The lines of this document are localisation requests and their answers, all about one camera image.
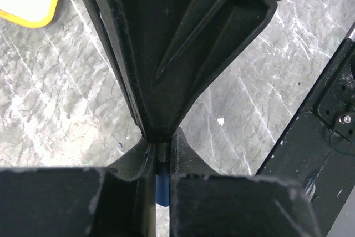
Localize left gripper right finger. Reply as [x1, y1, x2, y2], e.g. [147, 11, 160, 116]
[170, 128, 321, 236]

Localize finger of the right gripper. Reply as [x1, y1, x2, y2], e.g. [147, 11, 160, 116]
[111, 0, 277, 143]
[82, 0, 145, 137]

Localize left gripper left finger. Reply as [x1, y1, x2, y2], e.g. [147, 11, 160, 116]
[1, 139, 155, 236]

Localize blue marker cap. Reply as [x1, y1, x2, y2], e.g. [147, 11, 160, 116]
[156, 161, 170, 207]

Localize white blue whiteboard marker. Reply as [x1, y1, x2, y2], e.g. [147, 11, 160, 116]
[155, 143, 171, 163]

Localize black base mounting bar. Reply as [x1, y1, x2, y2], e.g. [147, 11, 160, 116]
[258, 28, 354, 235]

